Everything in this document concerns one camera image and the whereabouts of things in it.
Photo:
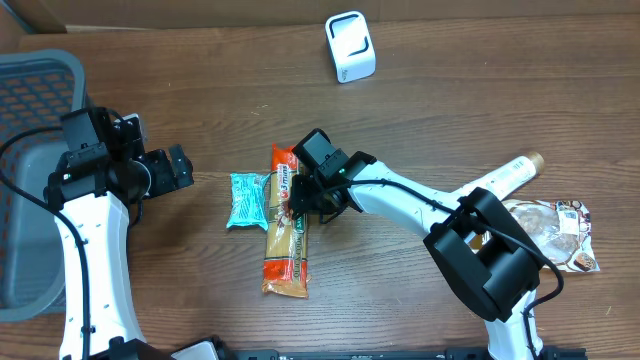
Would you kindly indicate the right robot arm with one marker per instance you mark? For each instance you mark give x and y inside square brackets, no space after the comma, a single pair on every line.
[485,256]

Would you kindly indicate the teal wet wipes packet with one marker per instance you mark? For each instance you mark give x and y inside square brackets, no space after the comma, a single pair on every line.
[248,200]

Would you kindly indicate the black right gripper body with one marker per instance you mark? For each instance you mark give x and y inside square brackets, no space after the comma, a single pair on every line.
[316,197]

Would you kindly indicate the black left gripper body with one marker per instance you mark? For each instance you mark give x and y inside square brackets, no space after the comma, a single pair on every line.
[161,174]

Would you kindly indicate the beige brown snack pouch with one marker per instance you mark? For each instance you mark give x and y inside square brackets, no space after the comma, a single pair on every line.
[561,230]

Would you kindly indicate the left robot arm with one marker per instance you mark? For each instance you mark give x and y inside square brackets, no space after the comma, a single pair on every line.
[105,170]

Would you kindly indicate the orange spaghetti packet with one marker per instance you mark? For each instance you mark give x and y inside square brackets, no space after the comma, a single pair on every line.
[285,266]

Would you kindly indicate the white barcode scanner box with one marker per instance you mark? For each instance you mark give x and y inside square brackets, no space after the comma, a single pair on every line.
[350,46]

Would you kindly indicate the white tube with gold cap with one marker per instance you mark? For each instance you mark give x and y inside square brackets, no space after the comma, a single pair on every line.
[506,179]

